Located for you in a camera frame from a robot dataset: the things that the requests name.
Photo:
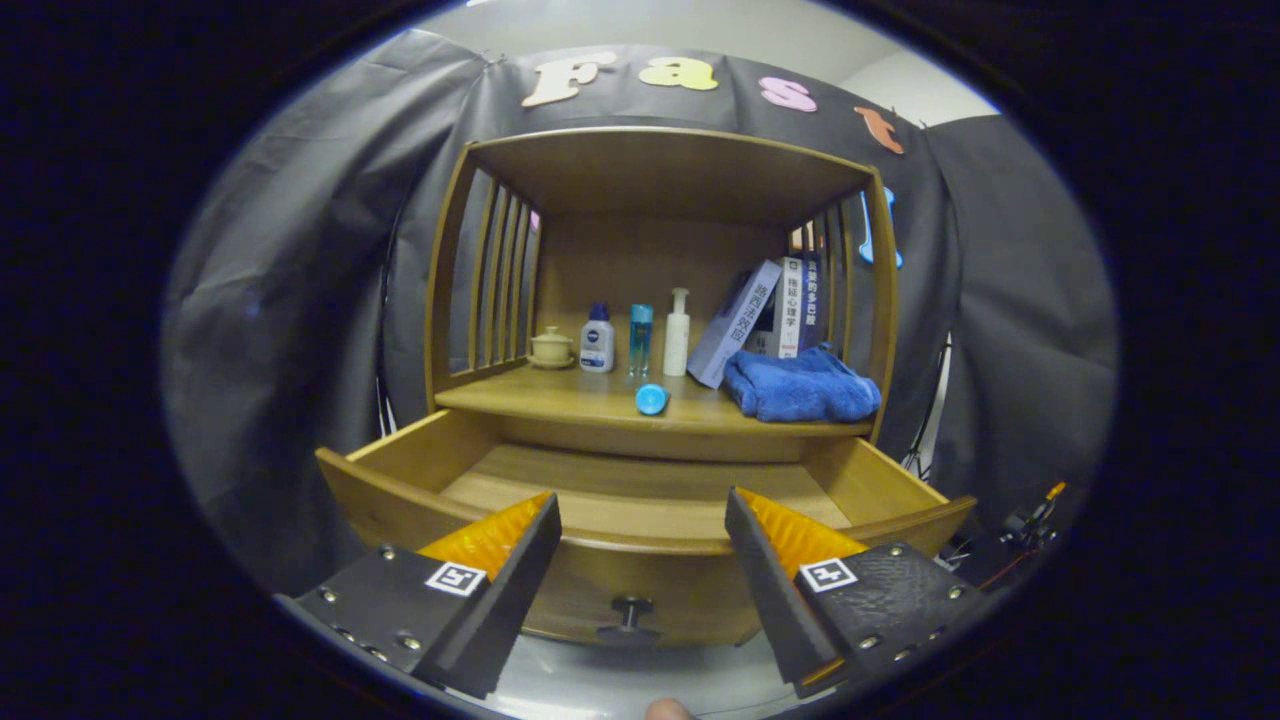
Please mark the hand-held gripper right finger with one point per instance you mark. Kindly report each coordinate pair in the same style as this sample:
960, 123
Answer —
772, 590

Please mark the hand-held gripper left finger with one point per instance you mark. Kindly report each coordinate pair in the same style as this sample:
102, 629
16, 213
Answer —
510, 610

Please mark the wooden drawer with black knob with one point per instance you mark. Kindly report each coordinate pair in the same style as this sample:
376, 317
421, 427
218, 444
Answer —
600, 580

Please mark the blue and white tube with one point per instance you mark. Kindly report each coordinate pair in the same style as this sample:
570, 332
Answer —
652, 399

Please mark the wooden countertop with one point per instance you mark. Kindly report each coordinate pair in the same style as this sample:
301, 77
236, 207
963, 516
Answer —
580, 400

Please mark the wooden cabinet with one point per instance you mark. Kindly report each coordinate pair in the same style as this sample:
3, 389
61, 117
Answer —
660, 180

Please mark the blue towel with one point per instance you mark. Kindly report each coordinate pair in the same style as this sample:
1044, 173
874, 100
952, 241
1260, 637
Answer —
800, 390

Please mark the black tripod stand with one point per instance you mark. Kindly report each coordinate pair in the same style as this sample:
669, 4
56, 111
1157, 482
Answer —
925, 440

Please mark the black device with orange tip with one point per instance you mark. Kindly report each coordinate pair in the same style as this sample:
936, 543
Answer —
1020, 530

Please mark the white pump bottle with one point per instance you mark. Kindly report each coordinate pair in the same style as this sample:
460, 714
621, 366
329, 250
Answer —
677, 345

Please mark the beige lidded teacup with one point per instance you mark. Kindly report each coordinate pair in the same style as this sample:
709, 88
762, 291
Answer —
550, 347

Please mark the lavender book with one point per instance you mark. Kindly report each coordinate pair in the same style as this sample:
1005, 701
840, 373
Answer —
735, 325

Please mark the white book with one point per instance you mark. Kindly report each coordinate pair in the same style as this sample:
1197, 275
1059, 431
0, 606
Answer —
790, 315

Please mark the white bottle with blue cap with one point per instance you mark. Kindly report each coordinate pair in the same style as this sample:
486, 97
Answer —
597, 345

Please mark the clear blue bottle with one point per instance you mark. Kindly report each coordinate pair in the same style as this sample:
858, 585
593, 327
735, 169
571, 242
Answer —
641, 335

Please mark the dark blue book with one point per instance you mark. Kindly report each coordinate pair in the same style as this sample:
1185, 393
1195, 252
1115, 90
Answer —
811, 305

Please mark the black backdrop cloth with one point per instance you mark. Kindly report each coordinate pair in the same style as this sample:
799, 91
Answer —
300, 300

